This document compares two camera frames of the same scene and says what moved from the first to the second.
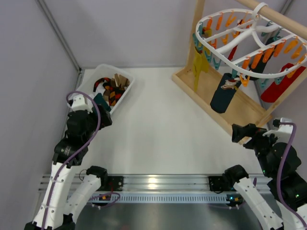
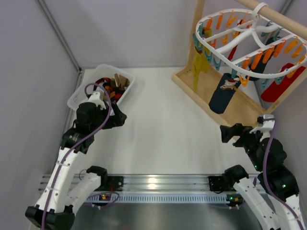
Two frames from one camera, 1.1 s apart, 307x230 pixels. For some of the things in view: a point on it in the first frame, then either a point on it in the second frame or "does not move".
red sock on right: (270, 94) does not move
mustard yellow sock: (200, 61) does not move
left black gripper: (101, 115) → (116, 117)
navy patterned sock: (225, 92) does not move
